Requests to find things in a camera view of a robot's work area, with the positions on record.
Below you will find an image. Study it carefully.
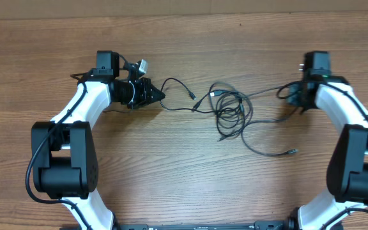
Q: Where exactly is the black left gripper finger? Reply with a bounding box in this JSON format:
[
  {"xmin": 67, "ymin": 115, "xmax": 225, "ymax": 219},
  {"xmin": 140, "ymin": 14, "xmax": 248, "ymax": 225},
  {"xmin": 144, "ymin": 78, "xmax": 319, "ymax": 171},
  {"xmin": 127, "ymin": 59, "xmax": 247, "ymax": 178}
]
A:
[
  {"xmin": 144, "ymin": 78, "xmax": 164, "ymax": 95},
  {"xmin": 144, "ymin": 92, "xmax": 165, "ymax": 106}
]

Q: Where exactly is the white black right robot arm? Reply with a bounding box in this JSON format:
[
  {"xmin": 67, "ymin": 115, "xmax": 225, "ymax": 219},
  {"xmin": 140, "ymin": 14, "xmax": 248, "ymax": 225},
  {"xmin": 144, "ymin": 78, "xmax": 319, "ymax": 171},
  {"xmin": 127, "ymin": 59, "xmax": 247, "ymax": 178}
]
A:
[{"xmin": 284, "ymin": 50, "xmax": 368, "ymax": 229}]

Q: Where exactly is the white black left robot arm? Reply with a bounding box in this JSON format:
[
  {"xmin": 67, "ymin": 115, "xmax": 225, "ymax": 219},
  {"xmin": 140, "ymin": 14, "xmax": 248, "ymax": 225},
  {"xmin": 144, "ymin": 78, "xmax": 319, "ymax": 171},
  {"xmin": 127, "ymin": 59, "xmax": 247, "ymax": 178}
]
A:
[{"xmin": 25, "ymin": 50, "xmax": 165, "ymax": 229}]

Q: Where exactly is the black right camera cable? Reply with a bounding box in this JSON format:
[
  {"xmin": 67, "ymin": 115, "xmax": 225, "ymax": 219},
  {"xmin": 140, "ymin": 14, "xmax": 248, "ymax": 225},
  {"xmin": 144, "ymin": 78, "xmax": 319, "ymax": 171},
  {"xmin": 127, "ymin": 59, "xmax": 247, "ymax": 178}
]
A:
[{"xmin": 318, "ymin": 79, "xmax": 368, "ymax": 230}]

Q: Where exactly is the black camera cable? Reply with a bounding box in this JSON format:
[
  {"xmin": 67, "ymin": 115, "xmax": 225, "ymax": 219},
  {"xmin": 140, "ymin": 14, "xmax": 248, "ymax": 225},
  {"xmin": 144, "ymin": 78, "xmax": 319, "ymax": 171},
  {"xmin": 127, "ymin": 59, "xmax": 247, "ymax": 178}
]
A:
[
  {"xmin": 318, "ymin": 79, "xmax": 368, "ymax": 230},
  {"xmin": 25, "ymin": 54, "xmax": 137, "ymax": 230}
]

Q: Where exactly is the black left camera cable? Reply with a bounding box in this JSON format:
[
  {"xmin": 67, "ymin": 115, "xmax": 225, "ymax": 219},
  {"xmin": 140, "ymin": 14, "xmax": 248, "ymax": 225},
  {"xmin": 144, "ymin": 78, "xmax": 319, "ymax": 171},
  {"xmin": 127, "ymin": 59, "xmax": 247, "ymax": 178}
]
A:
[{"xmin": 25, "ymin": 54, "xmax": 137, "ymax": 230}]

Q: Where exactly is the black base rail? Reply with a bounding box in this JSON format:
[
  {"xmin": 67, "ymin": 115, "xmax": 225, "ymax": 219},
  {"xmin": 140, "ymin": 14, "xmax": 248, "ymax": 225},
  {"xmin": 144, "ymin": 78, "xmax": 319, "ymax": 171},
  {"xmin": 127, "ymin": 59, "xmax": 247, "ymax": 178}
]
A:
[{"xmin": 113, "ymin": 220, "xmax": 296, "ymax": 230}]

